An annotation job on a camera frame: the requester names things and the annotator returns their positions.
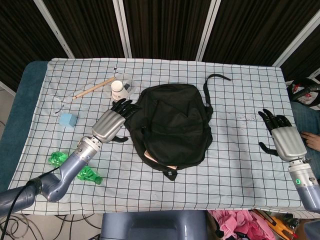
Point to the green plastic bottle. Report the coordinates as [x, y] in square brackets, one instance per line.
[90, 175]

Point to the black bag with red label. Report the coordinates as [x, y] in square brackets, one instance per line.
[300, 86]

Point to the wooden stick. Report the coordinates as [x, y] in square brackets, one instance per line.
[93, 88]

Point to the light blue foam cube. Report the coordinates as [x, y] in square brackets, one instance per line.
[67, 120]

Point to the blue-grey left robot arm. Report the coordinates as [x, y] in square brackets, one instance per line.
[70, 165]

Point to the white black checkered tablecloth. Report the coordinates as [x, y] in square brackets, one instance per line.
[225, 175]

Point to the white paper cup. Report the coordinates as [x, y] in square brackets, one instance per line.
[118, 91]

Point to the person's bare hand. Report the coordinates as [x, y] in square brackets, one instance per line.
[312, 140]

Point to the teal padded table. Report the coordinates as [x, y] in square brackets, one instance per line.
[15, 112]

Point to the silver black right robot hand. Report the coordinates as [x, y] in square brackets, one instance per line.
[287, 142]

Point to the person's blue jeans leg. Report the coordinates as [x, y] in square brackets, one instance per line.
[305, 117]

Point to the yellow tool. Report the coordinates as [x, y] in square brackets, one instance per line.
[277, 222]

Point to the dark partition screen white frames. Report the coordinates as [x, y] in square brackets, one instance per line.
[162, 25]

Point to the blue-grey robot torso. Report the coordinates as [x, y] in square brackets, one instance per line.
[150, 225]

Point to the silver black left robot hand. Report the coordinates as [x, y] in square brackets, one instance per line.
[107, 125]

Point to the brown spiral notebook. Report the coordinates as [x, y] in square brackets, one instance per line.
[150, 157]

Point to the pink cloth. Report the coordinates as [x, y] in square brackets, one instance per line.
[237, 222]

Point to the black backpack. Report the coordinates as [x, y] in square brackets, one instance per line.
[175, 125]

